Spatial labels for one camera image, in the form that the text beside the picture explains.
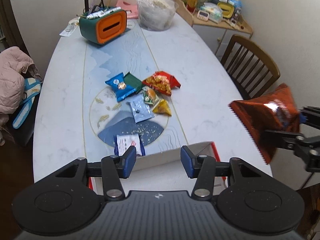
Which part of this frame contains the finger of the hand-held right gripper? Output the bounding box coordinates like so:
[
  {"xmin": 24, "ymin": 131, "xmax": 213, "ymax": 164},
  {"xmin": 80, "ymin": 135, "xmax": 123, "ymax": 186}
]
[
  {"xmin": 265, "ymin": 129, "xmax": 320, "ymax": 173},
  {"xmin": 297, "ymin": 106, "xmax": 320, "ymax": 125}
]

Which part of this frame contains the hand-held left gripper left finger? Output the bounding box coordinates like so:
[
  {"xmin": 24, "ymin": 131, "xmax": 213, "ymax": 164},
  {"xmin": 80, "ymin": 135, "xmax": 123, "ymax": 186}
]
[{"xmin": 53, "ymin": 145, "xmax": 137, "ymax": 201}]

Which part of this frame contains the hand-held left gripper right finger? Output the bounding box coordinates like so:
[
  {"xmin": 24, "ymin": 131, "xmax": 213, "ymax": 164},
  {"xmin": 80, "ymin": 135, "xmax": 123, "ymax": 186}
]
[{"xmin": 180, "ymin": 145, "xmax": 263, "ymax": 198}]

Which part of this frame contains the white blue snack packet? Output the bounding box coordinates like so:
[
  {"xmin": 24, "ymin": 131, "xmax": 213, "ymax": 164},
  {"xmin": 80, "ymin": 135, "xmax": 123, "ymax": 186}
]
[{"xmin": 114, "ymin": 134, "xmax": 146, "ymax": 158}]

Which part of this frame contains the white red cardboard box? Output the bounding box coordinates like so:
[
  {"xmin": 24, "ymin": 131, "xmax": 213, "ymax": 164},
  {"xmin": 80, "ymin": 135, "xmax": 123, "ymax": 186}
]
[{"xmin": 87, "ymin": 141, "xmax": 228, "ymax": 196}]

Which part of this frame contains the dark red foil snack bag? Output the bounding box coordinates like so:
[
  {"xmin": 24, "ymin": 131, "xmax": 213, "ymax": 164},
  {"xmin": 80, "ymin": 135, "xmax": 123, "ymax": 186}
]
[{"xmin": 228, "ymin": 83, "xmax": 301, "ymax": 165}]

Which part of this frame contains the light blue snack packet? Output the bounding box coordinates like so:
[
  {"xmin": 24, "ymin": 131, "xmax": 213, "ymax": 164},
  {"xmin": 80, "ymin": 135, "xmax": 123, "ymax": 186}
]
[{"xmin": 128, "ymin": 94, "xmax": 155, "ymax": 124}]

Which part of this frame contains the red puffed snack bag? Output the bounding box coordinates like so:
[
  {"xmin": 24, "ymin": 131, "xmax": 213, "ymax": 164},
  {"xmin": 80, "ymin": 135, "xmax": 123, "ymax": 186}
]
[{"xmin": 142, "ymin": 71, "xmax": 181, "ymax": 97}]

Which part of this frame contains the yellow triangular snack packet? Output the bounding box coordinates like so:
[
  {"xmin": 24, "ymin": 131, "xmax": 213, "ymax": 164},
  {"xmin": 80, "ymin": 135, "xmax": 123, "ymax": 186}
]
[{"xmin": 152, "ymin": 99, "xmax": 172, "ymax": 117}]

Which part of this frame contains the green burger print packet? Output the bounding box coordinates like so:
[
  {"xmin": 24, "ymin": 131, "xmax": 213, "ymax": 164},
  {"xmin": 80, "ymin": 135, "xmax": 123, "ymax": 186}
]
[{"xmin": 142, "ymin": 87, "xmax": 161, "ymax": 105}]

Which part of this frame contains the wooden chair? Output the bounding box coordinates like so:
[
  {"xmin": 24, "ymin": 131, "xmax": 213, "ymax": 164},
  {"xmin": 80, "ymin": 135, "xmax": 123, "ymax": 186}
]
[{"xmin": 220, "ymin": 34, "xmax": 281, "ymax": 101}]

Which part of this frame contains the green snack packet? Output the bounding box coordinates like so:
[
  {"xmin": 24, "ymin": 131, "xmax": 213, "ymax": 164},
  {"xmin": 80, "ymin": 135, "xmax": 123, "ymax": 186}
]
[{"xmin": 124, "ymin": 72, "xmax": 144, "ymax": 92}]

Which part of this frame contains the dark upholstered chair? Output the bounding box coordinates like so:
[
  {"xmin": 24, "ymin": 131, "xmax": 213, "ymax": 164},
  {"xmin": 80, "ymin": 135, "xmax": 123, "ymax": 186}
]
[{"xmin": 14, "ymin": 90, "xmax": 42, "ymax": 147}]

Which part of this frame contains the white wooden cabinet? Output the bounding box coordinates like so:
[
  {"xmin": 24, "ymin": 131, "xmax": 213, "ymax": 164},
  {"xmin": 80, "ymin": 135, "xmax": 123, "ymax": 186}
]
[{"xmin": 174, "ymin": 0, "xmax": 254, "ymax": 61}]

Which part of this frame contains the blue trimmed cream cloth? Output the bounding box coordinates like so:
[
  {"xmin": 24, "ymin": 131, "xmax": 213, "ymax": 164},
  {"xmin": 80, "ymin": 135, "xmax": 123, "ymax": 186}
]
[{"xmin": 12, "ymin": 78, "xmax": 42, "ymax": 129}]

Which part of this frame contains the yellow green tissue box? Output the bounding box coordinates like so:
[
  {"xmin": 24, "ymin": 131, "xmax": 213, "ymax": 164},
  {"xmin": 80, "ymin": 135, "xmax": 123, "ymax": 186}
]
[{"xmin": 217, "ymin": 2, "xmax": 235, "ymax": 19}]

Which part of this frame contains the orange green tissue box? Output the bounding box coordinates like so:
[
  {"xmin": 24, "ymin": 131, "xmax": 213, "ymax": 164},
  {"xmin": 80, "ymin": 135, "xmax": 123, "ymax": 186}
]
[{"xmin": 79, "ymin": 6, "xmax": 129, "ymax": 46}]

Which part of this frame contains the green tissue pack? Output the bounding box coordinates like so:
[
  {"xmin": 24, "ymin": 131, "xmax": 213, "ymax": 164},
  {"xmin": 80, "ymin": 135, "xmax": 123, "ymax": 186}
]
[{"xmin": 203, "ymin": 2, "xmax": 223, "ymax": 23}]

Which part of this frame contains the pink puffer jacket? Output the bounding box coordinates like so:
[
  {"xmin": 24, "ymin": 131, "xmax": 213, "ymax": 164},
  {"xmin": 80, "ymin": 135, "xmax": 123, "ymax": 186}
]
[{"xmin": 0, "ymin": 46, "xmax": 43, "ymax": 117}]

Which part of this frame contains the printed paper sheet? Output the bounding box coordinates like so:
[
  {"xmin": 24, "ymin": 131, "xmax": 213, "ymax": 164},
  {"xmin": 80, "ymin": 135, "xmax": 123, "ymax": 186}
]
[{"xmin": 59, "ymin": 19, "xmax": 81, "ymax": 37}]

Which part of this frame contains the white green tube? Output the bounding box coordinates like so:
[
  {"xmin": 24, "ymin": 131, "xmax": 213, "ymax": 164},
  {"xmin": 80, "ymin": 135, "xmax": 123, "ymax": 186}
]
[{"xmin": 87, "ymin": 8, "xmax": 118, "ymax": 19}]

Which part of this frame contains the pink notebook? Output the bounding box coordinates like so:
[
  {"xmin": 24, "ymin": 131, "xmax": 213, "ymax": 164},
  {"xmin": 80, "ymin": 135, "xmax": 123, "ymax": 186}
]
[{"xmin": 115, "ymin": 0, "xmax": 139, "ymax": 19}]

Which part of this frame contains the brown door frame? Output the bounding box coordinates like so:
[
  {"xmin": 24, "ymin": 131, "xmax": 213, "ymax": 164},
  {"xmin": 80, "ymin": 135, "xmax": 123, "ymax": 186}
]
[{"xmin": 0, "ymin": 0, "xmax": 28, "ymax": 53}]

